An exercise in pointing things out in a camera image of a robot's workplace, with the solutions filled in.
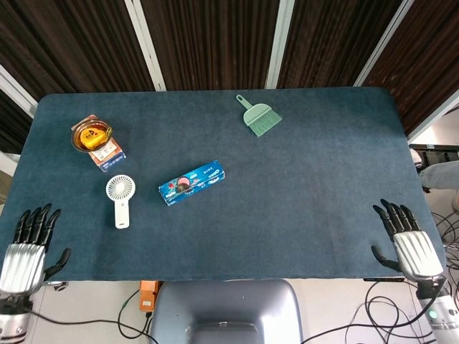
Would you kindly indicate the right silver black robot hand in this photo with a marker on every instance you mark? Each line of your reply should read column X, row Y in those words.
column 417, row 254

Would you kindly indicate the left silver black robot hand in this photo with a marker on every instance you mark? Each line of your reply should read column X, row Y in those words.
column 21, row 265

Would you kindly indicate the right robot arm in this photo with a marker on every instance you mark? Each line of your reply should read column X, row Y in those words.
column 441, row 315

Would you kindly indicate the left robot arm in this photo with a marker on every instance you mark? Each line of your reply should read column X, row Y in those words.
column 12, row 319

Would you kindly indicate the white handheld fan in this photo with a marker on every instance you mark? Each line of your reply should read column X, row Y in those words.
column 121, row 208

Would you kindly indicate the person leg grey trousers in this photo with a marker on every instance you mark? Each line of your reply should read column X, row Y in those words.
column 441, row 175

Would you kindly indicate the black rack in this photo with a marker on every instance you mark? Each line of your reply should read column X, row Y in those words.
column 434, row 154

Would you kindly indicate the orange power strip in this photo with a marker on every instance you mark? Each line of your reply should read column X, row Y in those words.
column 147, row 297

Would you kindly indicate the shiny metal bowl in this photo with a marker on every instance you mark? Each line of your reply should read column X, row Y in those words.
column 77, row 138

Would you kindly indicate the small red blue carton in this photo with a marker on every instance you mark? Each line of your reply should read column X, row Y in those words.
column 109, row 156

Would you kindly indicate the yellow tape measure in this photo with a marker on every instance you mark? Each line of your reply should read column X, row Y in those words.
column 91, row 138

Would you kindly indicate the dark blue table cloth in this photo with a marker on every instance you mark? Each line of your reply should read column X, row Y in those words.
column 269, row 215

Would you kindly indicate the blue Oreo cookie box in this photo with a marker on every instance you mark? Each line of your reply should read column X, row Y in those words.
column 193, row 182

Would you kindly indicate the grey robot torso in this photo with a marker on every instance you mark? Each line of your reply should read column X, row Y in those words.
column 226, row 308

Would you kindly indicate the green hand brush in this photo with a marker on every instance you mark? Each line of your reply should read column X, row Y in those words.
column 258, row 116

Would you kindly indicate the white partition post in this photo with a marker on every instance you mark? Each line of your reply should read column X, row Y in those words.
column 387, row 39
column 145, row 43
column 16, row 91
column 281, row 39
column 434, row 125

